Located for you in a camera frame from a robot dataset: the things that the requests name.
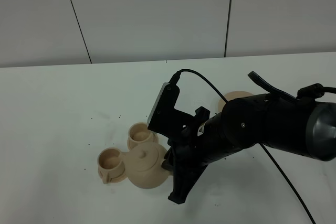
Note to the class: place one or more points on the front brown teacup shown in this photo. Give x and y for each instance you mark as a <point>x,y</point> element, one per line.
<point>110,159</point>

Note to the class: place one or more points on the brown teapot saucer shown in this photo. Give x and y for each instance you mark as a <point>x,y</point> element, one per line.
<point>231,96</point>

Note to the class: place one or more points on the rear cup saucer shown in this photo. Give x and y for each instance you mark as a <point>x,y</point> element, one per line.
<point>141,137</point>

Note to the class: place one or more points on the cup saucer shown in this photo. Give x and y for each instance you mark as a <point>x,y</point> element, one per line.
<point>108,179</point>
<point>141,137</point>

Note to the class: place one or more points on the brown teapot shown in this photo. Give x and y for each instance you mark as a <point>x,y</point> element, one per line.
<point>143,165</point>

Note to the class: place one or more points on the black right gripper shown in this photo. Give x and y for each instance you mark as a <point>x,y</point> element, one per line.
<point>201,143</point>

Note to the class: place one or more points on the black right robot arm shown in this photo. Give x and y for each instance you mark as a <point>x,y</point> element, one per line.
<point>300,124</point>

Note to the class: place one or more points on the front cup saucer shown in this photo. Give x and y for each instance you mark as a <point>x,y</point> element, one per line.
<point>108,179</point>

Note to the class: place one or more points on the brown teacup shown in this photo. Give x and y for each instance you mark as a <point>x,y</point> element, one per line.
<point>110,159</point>
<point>138,127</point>

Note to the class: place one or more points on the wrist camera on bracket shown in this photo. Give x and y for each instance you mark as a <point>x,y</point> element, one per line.
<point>164,118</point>

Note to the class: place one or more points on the rear brown teacup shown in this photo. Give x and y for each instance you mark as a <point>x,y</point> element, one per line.
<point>138,127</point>

